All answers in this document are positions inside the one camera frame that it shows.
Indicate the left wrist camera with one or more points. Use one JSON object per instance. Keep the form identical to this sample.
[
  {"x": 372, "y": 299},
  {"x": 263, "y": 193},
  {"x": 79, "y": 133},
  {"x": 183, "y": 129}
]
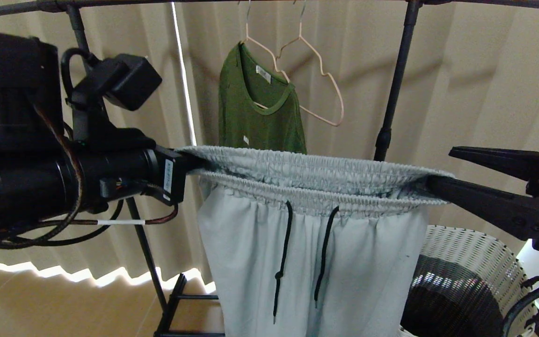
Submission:
[{"x": 129, "y": 79}]

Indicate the white laundry basket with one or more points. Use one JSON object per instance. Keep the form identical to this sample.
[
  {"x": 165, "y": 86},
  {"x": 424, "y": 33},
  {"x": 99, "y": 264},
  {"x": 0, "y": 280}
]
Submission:
[{"x": 461, "y": 248}]

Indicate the pale grey shorts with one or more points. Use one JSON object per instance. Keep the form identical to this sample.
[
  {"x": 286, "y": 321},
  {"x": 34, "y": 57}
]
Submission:
[{"x": 344, "y": 262}]

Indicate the pink clothes hanger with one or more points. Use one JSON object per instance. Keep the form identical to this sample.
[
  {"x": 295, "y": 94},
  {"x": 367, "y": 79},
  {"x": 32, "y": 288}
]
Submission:
[
  {"x": 247, "y": 35},
  {"x": 300, "y": 32}
]

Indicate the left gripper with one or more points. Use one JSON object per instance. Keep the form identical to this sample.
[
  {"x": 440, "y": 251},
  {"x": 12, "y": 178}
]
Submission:
[{"x": 40, "y": 187}]

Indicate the black clothes rack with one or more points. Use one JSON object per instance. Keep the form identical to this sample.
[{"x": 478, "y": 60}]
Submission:
[{"x": 393, "y": 93}]

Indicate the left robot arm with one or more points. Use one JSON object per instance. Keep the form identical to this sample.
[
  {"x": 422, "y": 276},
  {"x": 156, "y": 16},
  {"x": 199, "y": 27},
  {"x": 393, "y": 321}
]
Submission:
[{"x": 7, "y": 84}]

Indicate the green long-sleeved shirt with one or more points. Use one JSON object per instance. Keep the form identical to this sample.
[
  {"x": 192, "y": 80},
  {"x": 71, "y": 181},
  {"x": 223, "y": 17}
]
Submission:
[{"x": 251, "y": 121}]

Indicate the beige curtain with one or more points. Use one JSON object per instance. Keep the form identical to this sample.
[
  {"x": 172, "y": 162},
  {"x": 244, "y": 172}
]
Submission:
[{"x": 484, "y": 70}]

